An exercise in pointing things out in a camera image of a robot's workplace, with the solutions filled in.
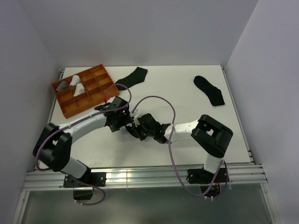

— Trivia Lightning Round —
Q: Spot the black sock with white stripes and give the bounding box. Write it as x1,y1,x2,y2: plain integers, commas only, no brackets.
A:
125,125,143,141

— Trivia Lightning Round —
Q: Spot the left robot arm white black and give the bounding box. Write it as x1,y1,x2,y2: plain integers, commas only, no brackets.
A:
33,97,133,186

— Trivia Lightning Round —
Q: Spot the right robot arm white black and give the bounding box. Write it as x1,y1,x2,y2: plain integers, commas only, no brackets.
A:
130,113,234,182

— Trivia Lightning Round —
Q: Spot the lower white rolled sock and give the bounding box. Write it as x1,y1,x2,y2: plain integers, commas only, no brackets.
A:
73,83,85,97

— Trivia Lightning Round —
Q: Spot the white rolled sock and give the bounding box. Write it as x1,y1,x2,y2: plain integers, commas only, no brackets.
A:
69,75,81,86
73,83,85,97

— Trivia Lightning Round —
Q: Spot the orange compartment tray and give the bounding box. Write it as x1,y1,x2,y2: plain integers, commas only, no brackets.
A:
51,64,119,119

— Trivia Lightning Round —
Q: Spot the upper white rolled sock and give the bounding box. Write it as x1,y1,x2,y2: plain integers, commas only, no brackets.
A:
69,75,81,86

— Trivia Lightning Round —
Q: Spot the grey rolled sock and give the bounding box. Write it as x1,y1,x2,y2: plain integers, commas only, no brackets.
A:
55,80,68,92

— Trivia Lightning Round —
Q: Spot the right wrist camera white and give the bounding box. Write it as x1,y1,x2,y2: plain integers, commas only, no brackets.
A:
130,109,142,119

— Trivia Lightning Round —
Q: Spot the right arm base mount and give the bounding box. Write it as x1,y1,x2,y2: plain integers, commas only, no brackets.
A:
186,168,229,185

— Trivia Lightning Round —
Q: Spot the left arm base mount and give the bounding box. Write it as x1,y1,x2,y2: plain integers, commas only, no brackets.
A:
63,172,106,202

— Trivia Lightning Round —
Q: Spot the aluminium frame rail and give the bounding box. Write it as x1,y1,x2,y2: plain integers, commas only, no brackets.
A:
13,65,281,224

